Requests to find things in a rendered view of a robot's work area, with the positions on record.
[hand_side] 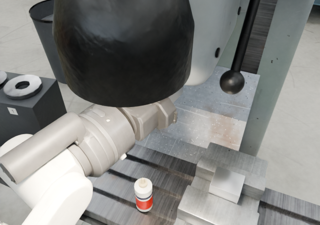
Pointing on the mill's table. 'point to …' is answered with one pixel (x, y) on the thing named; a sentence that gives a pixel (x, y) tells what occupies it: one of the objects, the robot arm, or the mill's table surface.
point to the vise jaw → (213, 210)
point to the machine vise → (198, 182)
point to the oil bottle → (144, 194)
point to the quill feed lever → (242, 46)
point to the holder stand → (27, 104)
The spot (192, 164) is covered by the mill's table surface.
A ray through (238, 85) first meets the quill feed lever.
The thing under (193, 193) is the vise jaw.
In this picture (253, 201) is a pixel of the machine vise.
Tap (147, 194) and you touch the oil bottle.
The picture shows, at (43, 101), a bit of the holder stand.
